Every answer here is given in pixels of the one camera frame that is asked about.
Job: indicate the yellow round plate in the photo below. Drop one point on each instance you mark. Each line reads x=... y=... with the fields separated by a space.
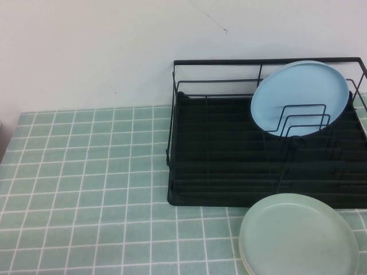
x=245 y=265

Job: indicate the light blue round plate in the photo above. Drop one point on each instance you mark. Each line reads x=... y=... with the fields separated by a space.
x=286 y=91

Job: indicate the pale green round plate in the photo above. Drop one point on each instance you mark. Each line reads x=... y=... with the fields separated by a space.
x=295 y=235

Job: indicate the pink round plate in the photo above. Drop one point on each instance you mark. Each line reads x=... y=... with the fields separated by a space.
x=243 y=255

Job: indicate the green checked tablecloth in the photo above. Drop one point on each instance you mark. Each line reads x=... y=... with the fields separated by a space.
x=86 y=186

